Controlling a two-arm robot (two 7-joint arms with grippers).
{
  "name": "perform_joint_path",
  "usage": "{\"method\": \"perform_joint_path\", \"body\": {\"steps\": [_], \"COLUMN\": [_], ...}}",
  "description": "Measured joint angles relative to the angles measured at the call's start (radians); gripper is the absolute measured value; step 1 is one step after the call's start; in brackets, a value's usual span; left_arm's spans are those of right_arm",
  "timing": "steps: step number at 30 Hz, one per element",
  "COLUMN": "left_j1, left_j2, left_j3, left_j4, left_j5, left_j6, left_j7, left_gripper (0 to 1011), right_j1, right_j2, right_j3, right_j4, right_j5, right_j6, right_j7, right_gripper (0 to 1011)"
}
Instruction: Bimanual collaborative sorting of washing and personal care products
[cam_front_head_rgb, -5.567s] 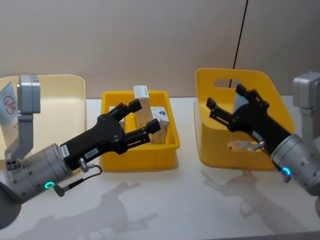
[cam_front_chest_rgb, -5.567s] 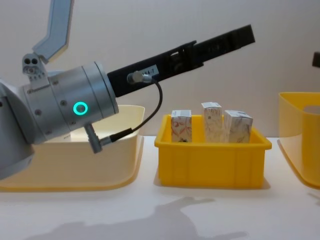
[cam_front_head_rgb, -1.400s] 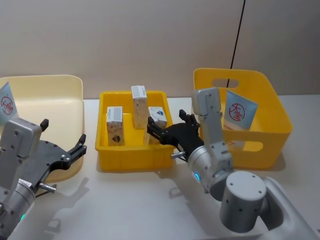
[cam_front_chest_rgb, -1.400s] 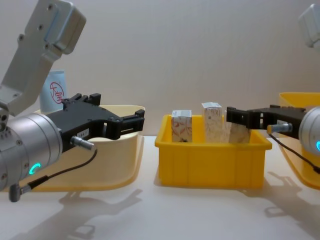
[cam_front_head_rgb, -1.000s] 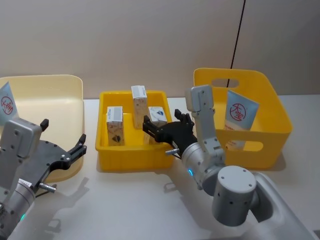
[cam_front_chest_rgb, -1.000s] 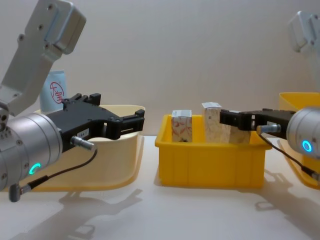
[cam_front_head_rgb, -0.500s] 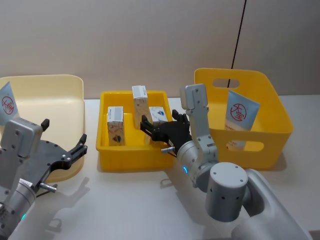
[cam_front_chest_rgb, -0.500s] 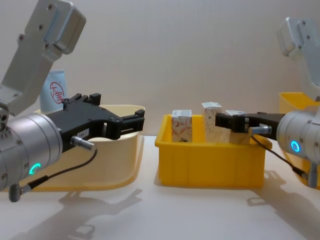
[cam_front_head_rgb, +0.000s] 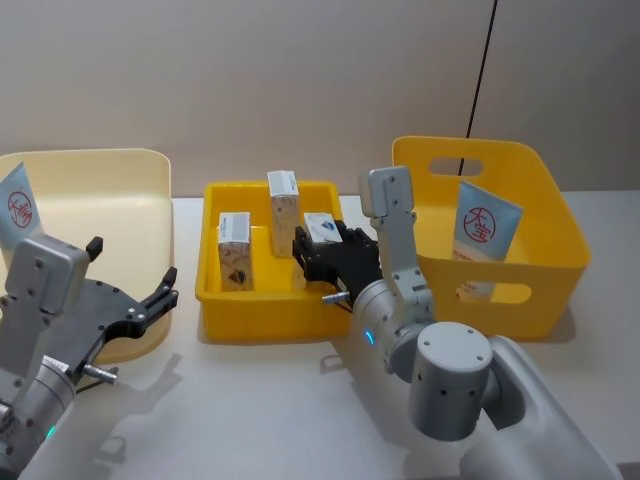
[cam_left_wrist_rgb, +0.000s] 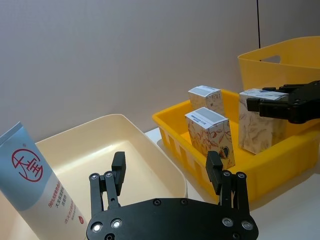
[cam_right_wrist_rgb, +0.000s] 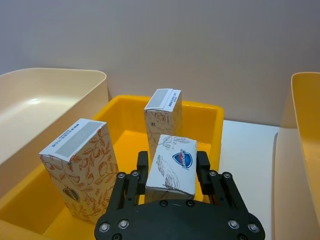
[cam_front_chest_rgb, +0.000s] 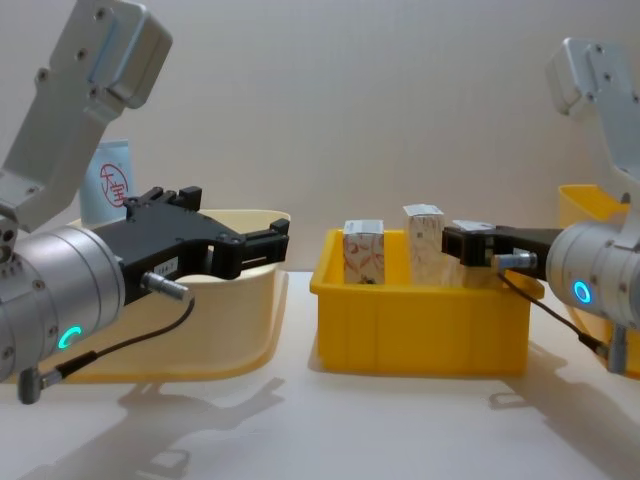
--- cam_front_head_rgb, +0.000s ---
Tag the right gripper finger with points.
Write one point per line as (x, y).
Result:
(307, 257)
(357, 239)

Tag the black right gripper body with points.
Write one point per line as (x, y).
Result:
(352, 270)

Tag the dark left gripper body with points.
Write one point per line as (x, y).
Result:
(100, 315)

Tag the small box with blue print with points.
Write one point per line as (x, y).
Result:
(320, 226)

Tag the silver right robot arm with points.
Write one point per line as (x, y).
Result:
(450, 370)

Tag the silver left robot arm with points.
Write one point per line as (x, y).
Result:
(45, 270)

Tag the tall white carton box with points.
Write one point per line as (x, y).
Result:
(284, 215)

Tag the pale yellow plastic bin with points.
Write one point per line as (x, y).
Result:
(100, 190)

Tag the shallow yellow plastic tray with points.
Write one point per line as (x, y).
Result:
(265, 315)

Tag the white box with dark print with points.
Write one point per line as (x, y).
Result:
(235, 255)

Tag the pale blue tube red mark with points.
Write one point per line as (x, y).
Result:
(482, 225)
(20, 200)

